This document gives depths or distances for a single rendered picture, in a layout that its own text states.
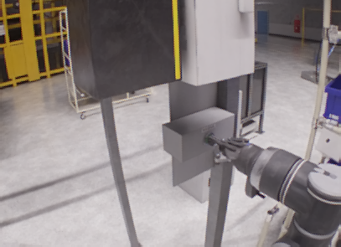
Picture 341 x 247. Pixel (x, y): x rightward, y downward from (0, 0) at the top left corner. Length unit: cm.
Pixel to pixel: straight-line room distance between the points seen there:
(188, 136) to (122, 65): 30
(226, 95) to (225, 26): 30
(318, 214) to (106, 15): 50
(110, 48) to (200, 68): 18
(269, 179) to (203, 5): 36
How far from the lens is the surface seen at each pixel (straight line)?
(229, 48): 53
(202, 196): 207
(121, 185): 133
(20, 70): 777
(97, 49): 38
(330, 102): 110
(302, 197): 49
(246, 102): 286
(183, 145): 63
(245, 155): 56
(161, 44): 43
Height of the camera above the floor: 147
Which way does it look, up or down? 22 degrees down
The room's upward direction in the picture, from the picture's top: 3 degrees counter-clockwise
